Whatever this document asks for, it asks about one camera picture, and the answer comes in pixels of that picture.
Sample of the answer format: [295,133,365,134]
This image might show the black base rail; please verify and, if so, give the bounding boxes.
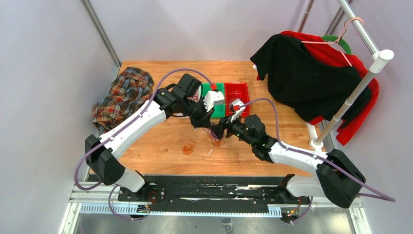
[117,175,309,213]

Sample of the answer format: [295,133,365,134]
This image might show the black shirt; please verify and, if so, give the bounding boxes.
[251,31,367,123]

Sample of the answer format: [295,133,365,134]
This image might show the small orange cable bundle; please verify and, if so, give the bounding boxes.
[182,138,196,156]

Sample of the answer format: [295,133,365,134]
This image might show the green hanger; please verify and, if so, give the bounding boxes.
[321,35,352,55]

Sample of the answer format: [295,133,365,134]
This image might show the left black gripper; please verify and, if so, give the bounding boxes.
[182,97,215,129]

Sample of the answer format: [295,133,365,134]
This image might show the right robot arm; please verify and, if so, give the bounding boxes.
[210,115,366,208]

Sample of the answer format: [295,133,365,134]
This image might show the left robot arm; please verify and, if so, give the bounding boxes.
[82,74,225,201]

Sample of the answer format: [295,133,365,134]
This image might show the red shirt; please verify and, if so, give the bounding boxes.
[256,30,380,146]

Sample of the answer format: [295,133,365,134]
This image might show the green plastic bin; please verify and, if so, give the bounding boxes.
[202,83,225,118]

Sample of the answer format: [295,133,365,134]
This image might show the white plastic bin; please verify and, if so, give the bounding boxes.
[175,84,202,118]

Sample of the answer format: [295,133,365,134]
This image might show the white clothes rack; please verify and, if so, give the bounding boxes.
[297,0,395,150]

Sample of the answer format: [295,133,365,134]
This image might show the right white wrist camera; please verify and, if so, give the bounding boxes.
[229,98,245,123]

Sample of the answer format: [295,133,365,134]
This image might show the plaid flannel shirt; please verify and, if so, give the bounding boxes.
[92,67,154,134]

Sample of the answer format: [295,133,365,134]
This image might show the pink wire hanger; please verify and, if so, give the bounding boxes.
[301,17,364,67]

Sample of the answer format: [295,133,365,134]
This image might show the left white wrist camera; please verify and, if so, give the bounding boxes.
[203,90,225,113]

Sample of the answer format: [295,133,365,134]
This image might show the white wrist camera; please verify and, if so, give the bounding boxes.
[229,98,245,123]
[203,90,225,113]

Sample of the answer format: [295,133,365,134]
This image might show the red plastic bin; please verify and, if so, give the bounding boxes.
[224,82,250,116]

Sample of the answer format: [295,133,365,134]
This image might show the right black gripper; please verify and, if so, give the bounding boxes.
[211,112,255,147]

